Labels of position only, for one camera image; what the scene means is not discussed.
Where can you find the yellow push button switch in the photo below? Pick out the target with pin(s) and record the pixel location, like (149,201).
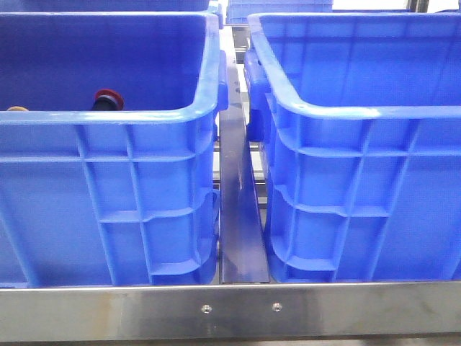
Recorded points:
(17,108)

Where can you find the steel divider bar between bins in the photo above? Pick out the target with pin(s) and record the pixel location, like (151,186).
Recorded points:
(243,254)

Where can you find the large blue right plastic bin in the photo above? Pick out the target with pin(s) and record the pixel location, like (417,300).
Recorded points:
(360,122)

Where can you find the large blue plastic bin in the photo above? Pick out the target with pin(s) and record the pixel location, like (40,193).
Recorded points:
(360,122)
(109,197)

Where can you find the large blue left plastic bin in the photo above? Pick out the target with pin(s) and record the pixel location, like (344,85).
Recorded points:
(109,197)

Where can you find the blue bin rear right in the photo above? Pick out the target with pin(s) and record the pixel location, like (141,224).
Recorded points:
(238,11)

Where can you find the blue bin rear left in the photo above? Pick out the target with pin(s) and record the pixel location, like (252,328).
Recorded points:
(111,6)

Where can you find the left rail screw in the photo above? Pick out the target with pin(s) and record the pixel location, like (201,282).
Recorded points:
(206,309)

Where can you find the rail screw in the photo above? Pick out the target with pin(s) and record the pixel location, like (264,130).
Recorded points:
(206,309)
(276,307)

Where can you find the right rail screw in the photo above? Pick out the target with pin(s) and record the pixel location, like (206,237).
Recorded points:
(276,307)

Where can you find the steel front rail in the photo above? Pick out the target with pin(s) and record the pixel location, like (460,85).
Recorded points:
(242,311)

